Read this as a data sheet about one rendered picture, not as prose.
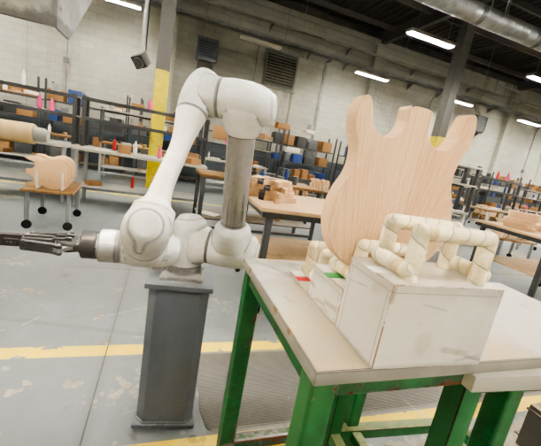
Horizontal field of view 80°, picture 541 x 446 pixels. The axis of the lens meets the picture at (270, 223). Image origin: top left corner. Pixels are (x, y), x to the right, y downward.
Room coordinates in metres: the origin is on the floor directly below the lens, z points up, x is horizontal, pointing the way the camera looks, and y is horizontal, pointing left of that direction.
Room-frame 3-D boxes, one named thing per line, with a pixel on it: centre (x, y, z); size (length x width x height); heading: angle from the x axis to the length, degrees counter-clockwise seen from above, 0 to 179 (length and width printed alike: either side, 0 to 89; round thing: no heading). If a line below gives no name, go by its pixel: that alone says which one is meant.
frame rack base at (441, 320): (0.65, -0.34, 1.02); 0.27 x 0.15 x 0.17; 110
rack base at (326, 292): (0.79, -0.29, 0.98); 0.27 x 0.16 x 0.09; 110
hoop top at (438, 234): (0.60, -0.35, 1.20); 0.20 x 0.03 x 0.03; 109
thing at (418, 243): (0.57, -0.27, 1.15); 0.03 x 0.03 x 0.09
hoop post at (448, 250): (0.71, -0.41, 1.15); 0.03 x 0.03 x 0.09
